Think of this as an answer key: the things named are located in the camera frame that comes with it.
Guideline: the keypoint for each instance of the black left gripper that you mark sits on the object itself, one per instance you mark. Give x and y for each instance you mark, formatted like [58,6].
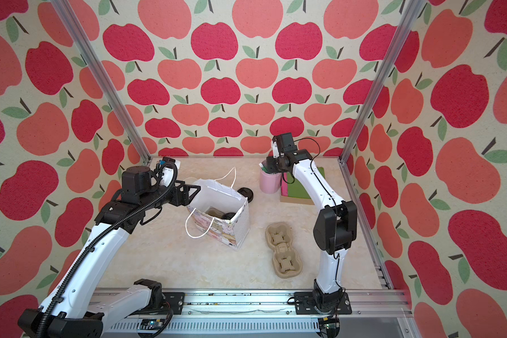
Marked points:
[182,193]

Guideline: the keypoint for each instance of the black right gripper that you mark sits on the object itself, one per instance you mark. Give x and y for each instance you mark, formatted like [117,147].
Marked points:
[274,160]

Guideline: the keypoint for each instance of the cartoon animal gift bag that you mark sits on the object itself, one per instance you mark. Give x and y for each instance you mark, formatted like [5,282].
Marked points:
[221,194]

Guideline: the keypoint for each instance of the black cup lid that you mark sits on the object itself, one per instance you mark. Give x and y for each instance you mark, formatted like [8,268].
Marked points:
[228,216]
[247,193]

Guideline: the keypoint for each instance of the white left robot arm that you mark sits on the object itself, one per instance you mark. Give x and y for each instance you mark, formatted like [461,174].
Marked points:
[66,312]

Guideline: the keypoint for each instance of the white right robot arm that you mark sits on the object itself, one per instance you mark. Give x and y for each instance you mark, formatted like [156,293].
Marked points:
[336,226]

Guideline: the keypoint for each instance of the pink utensil holder cup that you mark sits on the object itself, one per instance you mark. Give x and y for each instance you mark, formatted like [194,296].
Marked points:
[269,182]

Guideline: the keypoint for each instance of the cardboard two-cup carrier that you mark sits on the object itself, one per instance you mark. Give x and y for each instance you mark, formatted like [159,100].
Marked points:
[286,260]

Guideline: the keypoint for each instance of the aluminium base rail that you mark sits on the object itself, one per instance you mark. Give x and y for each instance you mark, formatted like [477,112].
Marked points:
[271,313]

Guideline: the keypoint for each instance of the right aluminium frame post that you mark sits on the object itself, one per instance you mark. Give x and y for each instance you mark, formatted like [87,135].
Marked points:
[408,19]

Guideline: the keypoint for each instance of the aluminium frame post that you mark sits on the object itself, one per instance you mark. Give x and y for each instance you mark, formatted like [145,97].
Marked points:
[75,29]
[408,19]

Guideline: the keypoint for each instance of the left aluminium frame post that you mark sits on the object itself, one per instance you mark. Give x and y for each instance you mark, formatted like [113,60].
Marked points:
[75,29]

